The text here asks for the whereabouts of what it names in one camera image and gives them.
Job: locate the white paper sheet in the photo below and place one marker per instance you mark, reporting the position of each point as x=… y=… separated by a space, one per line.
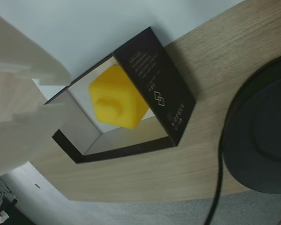
x=84 y=25

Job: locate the dark brown open box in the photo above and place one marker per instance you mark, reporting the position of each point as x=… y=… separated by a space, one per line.
x=159 y=82

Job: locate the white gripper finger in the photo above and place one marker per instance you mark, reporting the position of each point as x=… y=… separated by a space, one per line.
x=25 y=138
x=25 y=54

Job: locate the black round lamp base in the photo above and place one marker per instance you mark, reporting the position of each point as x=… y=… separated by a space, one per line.
x=260 y=131

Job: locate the yellow cube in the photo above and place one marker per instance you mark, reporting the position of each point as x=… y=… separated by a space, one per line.
x=117 y=103

